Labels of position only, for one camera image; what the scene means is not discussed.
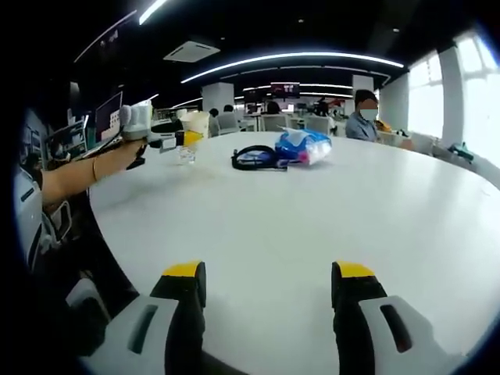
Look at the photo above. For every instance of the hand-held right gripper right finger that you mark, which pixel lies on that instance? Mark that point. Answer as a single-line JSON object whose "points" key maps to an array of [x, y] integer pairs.
{"points": [[367, 332]]}

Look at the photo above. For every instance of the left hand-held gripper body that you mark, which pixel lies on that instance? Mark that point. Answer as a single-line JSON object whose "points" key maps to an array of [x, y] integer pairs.
{"points": [[134, 121]]}

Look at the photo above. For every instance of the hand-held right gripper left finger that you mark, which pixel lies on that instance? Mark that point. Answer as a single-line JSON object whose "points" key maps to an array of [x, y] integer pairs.
{"points": [[156, 332]]}

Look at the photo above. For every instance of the clear plastic water bottle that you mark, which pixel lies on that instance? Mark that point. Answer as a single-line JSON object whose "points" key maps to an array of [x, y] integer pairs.
{"points": [[185, 156]]}

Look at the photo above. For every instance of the white paper cup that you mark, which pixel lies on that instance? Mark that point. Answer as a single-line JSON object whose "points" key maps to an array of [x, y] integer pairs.
{"points": [[195, 123]]}

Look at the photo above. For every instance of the blue wet wipes packet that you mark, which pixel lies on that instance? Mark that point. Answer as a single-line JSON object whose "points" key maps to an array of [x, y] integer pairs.
{"points": [[261, 158]]}

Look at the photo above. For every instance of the blue tissue pack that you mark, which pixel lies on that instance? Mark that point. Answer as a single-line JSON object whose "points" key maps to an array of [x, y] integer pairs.
{"points": [[312, 146]]}

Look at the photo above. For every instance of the open laptop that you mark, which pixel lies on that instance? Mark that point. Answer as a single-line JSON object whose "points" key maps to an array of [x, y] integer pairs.
{"points": [[109, 115]]}

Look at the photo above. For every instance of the white office chair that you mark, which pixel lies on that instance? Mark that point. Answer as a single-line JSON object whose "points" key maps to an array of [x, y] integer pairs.
{"points": [[227, 123], [317, 125], [274, 123]]}

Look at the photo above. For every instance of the grey framed monitor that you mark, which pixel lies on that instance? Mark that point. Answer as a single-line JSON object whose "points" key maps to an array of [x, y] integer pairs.
{"points": [[66, 138]]}

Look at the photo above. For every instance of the ceiling air conditioner unit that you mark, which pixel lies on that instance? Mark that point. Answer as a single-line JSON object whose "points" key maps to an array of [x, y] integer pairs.
{"points": [[191, 51]]}

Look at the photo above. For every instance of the hanging display screen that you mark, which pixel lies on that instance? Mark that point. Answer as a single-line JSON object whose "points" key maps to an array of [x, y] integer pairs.
{"points": [[285, 90]]}

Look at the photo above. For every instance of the white round table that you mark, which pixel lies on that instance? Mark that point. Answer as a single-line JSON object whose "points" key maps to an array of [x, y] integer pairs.
{"points": [[273, 218]]}

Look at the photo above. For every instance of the light grey office chair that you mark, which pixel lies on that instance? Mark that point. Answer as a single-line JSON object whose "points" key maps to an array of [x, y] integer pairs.
{"points": [[29, 218]]}

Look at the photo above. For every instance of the long ceiling light strip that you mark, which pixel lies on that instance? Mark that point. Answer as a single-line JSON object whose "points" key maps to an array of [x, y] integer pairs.
{"points": [[293, 55]]}

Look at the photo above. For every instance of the teal green object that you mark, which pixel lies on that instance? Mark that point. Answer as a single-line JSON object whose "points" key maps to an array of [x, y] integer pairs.
{"points": [[463, 152]]}

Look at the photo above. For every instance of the yellow orange object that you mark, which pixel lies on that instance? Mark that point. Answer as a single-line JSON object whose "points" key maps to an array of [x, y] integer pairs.
{"points": [[383, 126]]}

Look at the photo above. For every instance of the large bright window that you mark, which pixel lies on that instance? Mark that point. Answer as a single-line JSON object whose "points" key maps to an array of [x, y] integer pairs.
{"points": [[476, 109]]}

